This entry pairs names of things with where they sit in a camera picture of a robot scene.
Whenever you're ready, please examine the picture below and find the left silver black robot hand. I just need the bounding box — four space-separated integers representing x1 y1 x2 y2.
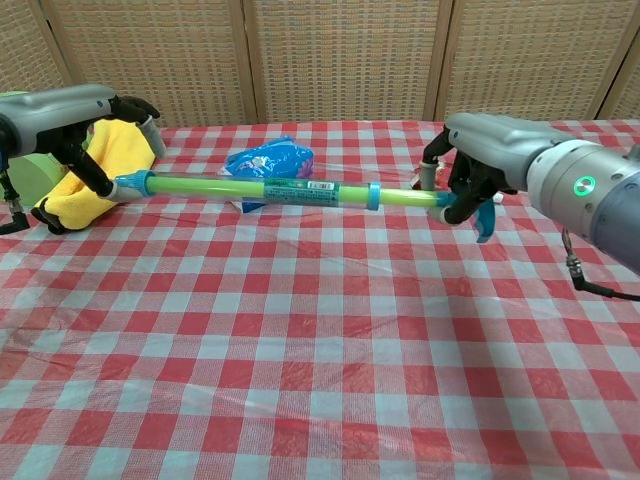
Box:
0 84 169 206

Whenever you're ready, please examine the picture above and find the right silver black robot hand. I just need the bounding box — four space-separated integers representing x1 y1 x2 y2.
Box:
419 112 576 225

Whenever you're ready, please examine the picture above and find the green tube water gun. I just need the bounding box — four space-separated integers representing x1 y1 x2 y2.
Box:
113 169 497 245

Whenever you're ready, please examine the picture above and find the red white checkered tablecloth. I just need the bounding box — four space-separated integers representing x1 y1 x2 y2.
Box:
0 118 640 480

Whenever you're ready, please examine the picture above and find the green plastic bucket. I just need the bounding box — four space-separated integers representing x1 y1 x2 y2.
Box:
0 89 67 204

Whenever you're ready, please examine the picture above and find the yellow microfibre cloth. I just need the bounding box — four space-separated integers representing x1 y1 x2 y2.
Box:
30 118 157 236

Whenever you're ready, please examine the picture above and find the woven bamboo folding screen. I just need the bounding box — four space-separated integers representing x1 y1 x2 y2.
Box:
0 0 640 132

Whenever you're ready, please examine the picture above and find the blue tissue pack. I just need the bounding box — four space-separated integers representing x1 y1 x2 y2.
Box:
222 135 315 214

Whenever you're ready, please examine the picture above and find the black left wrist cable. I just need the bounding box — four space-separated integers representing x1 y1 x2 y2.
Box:
0 169 32 237

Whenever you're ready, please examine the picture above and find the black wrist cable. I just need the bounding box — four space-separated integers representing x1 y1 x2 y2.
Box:
0 169 32 237
561 227 640 302

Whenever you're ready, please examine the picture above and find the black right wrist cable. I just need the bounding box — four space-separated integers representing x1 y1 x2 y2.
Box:
561 227 640 302

